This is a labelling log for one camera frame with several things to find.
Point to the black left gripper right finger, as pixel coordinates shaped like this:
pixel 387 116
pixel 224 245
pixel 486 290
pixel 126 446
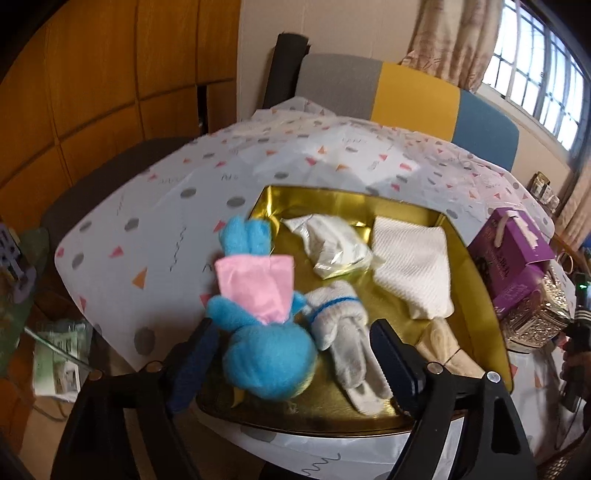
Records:
pixel 425 391

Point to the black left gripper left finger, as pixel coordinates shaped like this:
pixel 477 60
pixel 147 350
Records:
pixel 158 392

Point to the cream knitted cloth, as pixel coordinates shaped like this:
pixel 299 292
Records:
pixel 439 344

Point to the white sock blue stripe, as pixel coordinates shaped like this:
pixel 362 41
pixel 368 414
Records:
pixel 339 324

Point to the white paper towel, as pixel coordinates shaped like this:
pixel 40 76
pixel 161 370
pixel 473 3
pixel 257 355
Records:
pixel 414 266

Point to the blue plush toy pink bow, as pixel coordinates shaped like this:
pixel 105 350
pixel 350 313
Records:
pixel 268 355

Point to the white plastic packet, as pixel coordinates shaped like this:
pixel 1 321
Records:
pixel 333 245

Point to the silver ornate tissue box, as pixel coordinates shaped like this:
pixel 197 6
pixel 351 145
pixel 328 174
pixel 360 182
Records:
pixel 537 318

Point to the patterned grey tablecloth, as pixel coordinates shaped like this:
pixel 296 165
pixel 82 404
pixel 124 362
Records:
pixel 140 264

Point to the purple cardboard box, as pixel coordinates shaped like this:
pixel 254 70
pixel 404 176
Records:
pixel 512 257

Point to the grey yellow blue sofa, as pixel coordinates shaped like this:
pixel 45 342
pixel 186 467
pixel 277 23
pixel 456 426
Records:
pixel 392 95

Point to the window with grille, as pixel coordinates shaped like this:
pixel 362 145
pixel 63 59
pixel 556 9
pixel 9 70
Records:
pixel 536 72

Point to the beige patterned curtain left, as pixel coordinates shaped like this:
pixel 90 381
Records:
pixel 454 40

